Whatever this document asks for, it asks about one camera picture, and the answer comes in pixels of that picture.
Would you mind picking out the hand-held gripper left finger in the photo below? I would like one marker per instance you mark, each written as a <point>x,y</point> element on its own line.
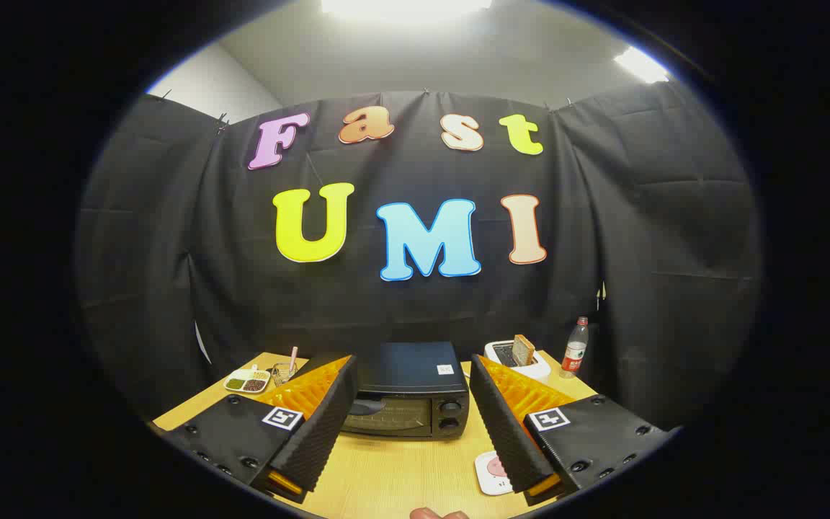
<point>321,432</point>

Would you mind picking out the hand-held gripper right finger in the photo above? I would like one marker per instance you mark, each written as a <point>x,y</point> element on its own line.
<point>505,432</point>

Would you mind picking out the pink ham slice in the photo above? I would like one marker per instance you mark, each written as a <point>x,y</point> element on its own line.
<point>494,470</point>

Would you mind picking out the white square plate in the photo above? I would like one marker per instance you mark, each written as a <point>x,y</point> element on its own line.
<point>487,484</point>

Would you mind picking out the black toaster oven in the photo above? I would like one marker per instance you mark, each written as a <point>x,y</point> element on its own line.
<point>408,367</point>

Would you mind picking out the white bread toaster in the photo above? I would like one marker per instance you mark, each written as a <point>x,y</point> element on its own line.
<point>539,371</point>

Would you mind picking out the pink pen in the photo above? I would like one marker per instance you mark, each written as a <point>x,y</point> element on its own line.
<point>293,357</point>

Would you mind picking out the toasted bread slice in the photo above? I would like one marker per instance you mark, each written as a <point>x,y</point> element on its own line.
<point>523,350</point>

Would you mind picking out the white divided bean dish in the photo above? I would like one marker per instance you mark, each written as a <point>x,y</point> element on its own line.
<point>246,382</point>

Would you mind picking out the clear plastic water bottle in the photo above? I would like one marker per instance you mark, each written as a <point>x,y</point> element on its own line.
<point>573,353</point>

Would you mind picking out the black backdrop cloth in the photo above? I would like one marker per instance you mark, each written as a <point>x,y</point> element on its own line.
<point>386,310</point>

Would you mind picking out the ceiling light panel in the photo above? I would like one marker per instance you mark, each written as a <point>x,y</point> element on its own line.
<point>404,6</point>
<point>642,65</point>

